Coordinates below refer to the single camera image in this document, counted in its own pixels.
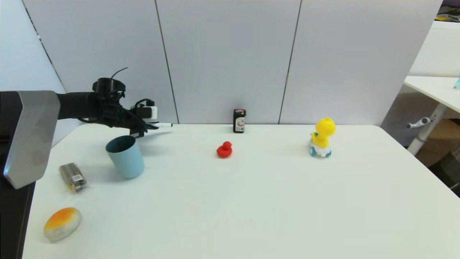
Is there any light blue cup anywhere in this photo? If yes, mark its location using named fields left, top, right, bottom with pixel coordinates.
left=105, top=135, right=145, bottom=180

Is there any red rubber duck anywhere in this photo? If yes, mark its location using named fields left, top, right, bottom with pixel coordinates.
left=216, top=141, right=233, bottom=158

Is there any wrapped chocolate snack pack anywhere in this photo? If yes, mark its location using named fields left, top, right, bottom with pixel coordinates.
left=59, top=163, right=87, bottom=192

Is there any small black bottle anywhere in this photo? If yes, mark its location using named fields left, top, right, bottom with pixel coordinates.
left=233, top=109, right=247, bottom=133

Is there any orange and white squishy bun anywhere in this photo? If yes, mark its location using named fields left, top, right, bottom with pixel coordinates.
left=43, top=207, right=82, bottom=242

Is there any yellow dinosaur toy car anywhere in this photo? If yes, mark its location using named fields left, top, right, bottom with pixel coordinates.
left=309, top=117, right=336, bottom=158

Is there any white side table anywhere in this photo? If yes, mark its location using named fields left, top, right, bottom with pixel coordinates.
left=404, top=76, right=460, bottom=155

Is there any brown cardboard box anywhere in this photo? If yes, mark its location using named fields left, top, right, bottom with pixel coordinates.
left=417, top=119, right=460, bottom=168

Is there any yellow and dark clutter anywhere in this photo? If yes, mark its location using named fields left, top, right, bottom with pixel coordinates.
left=436, top=0, right=460, bottom=21

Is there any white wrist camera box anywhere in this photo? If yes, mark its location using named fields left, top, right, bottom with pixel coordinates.
left=138, top=106, right=158, bottom=122

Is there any grey table crank handle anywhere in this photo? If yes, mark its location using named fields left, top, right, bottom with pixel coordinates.
left=407, top=117, right=432, bottom=129

